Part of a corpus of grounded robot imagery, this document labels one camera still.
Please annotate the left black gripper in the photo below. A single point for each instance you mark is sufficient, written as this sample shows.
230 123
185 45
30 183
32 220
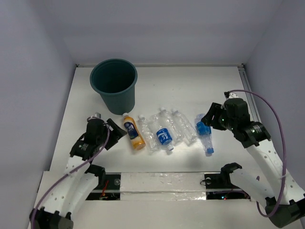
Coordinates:
110 134

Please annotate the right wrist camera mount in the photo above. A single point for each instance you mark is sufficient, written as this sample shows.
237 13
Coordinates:
230 95

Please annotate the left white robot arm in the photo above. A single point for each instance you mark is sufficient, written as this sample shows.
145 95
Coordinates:
56 208

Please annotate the blue label bottle white cap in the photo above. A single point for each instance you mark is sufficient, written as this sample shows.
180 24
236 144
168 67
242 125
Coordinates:
162 133

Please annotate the aluminium rail right edge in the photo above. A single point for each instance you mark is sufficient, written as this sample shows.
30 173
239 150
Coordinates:
250 97

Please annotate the orange juice bottle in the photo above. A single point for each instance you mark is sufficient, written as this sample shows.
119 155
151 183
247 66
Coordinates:
136 139

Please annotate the clear crushed bottle white cap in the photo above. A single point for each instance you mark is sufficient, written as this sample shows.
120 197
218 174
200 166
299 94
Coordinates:
168 121

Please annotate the silver foil strip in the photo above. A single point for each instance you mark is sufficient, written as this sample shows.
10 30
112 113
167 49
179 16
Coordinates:
162 186

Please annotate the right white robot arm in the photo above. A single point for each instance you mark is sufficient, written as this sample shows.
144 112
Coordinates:
283 199

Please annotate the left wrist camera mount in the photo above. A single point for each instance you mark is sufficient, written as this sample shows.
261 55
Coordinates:
97 117

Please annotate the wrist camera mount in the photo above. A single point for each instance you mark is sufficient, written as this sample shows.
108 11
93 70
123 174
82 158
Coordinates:
97 117
230 95

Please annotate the dark green plastic bin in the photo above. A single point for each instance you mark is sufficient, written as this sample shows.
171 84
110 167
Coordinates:
114 80

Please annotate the clear ribbed bottle white cap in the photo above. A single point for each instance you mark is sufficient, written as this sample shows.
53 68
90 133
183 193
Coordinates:
185 126

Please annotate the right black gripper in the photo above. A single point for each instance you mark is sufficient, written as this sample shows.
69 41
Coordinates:
215 109

